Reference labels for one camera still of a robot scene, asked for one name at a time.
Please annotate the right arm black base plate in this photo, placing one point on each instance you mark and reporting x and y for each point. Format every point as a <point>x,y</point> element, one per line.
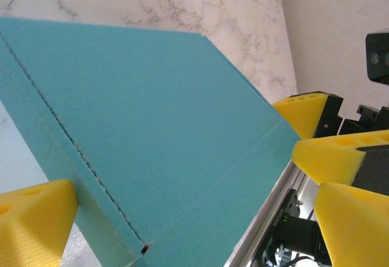
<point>288,200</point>

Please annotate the aluminium rail beam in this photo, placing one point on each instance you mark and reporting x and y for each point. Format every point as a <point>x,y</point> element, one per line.
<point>261,230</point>

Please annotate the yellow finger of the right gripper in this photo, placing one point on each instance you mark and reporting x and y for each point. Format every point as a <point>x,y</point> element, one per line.
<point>301,115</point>
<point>328,157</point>

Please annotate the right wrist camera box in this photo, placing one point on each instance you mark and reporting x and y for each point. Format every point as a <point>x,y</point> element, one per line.
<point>378,57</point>

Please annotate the teal and white paper box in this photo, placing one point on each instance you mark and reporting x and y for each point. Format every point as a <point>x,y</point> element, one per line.
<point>152,127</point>

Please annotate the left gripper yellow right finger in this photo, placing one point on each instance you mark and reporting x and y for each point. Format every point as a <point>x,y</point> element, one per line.
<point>358,230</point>

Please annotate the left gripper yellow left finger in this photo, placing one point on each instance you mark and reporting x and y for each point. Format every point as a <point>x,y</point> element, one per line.
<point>33,224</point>

